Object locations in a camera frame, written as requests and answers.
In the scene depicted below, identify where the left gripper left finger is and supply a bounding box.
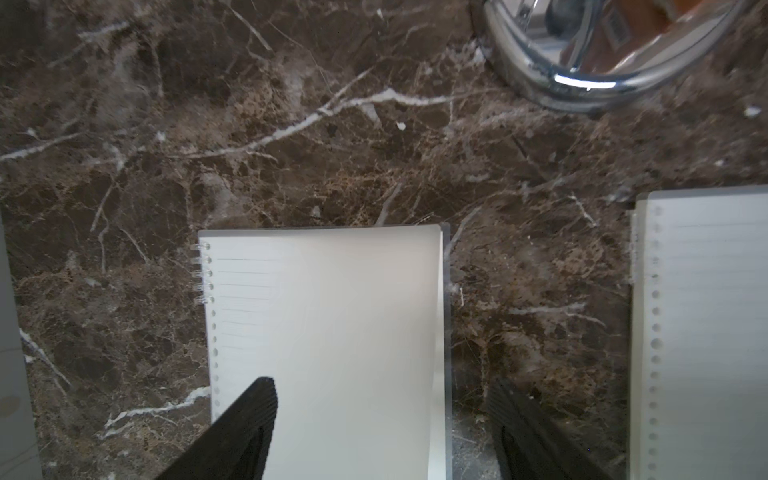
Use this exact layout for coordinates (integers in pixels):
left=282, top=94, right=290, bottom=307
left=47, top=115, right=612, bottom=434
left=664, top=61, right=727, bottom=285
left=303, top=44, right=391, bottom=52
left=159, top=377, right=278, bottom=480

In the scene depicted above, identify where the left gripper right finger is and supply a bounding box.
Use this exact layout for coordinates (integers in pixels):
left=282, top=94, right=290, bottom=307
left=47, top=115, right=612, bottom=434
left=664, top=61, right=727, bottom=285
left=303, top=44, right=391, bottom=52
left=486, top=380, right=609, bottom=480

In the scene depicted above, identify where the large white spiral notebook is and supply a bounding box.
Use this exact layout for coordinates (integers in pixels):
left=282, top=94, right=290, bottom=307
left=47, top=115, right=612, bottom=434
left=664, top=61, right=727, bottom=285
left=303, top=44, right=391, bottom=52
left=1, top=229, right=43, bottom=479

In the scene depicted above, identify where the chrome hook stand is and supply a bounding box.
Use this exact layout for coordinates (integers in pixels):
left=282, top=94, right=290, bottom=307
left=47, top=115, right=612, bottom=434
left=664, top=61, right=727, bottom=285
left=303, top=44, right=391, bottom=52
left=470, top=0, right=746, bottom=114

